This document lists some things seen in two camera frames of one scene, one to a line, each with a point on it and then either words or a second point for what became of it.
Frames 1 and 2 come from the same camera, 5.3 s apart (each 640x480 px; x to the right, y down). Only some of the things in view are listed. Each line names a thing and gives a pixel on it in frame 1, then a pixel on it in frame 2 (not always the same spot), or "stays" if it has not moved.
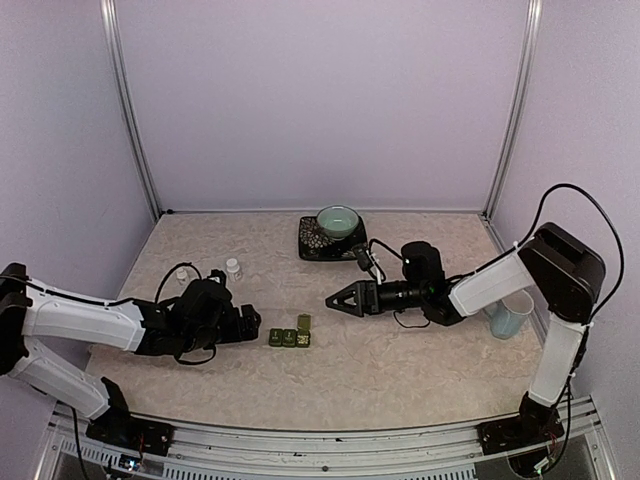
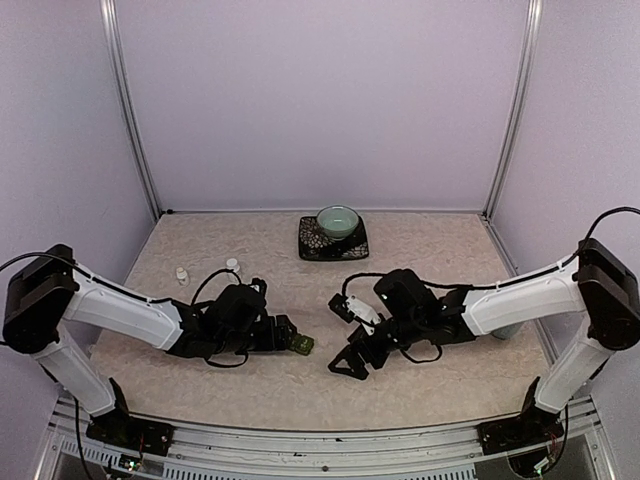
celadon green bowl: (337, 221) stays
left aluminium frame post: (108, 17) stays
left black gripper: (236, 333) to (283, 340)
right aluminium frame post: (532, 29) stays
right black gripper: (366, 292) to (358, 342)
